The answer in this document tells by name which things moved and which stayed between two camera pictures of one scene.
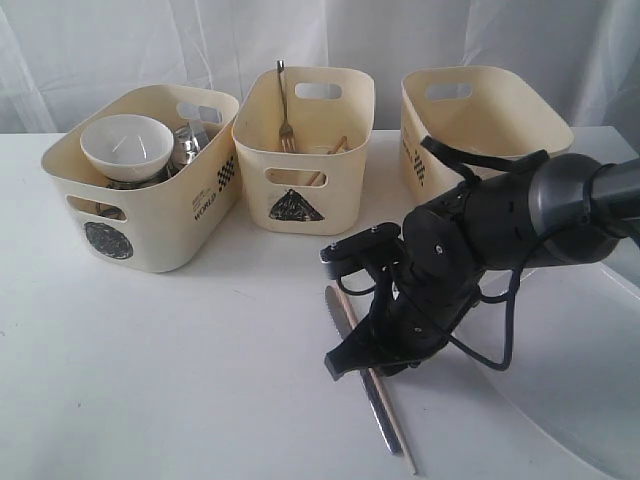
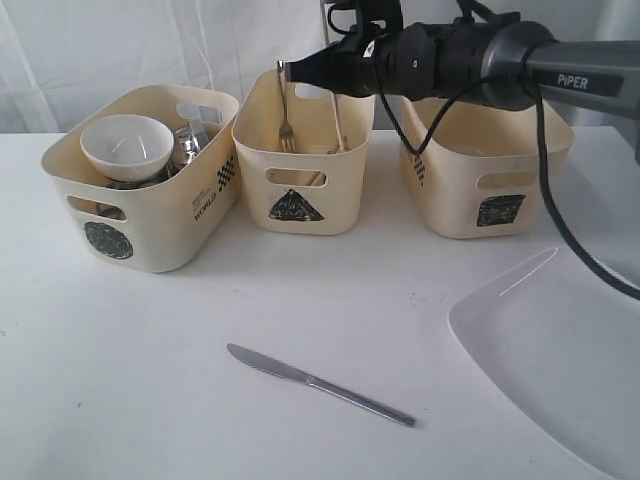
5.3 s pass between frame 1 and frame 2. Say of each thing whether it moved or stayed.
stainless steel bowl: stayed
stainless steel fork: stayed
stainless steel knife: moved
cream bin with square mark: stayed
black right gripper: moved
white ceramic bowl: stayed
